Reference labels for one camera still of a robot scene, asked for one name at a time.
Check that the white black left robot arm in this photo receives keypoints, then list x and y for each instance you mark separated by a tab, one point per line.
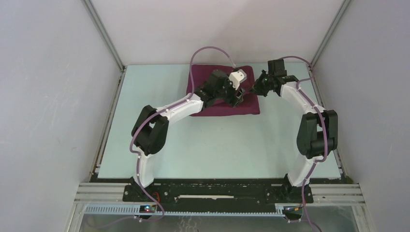
150	130

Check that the aluminium frame rail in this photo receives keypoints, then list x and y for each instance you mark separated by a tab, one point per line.
114	193

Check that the right corner aluminium post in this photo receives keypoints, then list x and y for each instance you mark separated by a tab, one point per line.
331	30

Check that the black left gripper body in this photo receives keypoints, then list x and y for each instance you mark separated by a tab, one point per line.
227	92

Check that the left corner aluminium post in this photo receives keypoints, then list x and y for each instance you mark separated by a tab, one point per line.
95	18

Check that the maroon surgical wrap cloth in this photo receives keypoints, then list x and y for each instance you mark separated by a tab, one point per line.
250	104

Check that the corner aluminium post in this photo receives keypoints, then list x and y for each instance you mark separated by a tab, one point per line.
331	30
95	18

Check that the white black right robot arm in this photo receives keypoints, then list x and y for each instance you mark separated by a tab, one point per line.
317	133

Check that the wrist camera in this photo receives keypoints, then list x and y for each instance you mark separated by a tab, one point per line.
237	77
276	68

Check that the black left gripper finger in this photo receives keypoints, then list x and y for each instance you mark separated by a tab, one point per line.
241	92
237	99

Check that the grey cable duct strip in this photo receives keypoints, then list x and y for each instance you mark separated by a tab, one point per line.
134	209

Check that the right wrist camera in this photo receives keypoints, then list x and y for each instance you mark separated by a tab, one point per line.
276	68

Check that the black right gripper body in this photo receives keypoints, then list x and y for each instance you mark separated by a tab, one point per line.
264	87

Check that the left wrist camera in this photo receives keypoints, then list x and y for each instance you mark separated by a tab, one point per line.
237	77

